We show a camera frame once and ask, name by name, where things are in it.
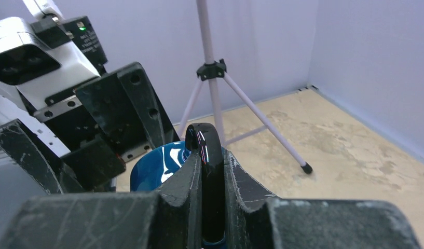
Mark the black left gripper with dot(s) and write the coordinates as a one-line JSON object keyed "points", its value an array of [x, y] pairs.
{"points": [[95, 120]]}

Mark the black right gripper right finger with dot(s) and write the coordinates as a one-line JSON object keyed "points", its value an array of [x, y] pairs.
{"points": [[257, 218]]}

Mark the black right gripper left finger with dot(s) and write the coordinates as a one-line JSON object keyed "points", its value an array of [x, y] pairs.
{"points": [[83, 220]]}

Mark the dark blue mug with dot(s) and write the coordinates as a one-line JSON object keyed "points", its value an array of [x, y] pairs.
{"points": [[177, 165]]}

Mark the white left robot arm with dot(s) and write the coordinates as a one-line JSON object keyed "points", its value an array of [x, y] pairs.
{"points": [[64, 120]]}

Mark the lilac tripod stand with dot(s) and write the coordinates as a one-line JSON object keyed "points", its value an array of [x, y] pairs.
{"points": [[252, 51]]}

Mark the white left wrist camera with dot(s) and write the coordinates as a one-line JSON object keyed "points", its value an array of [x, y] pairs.
{"points": [[43, 58]]}

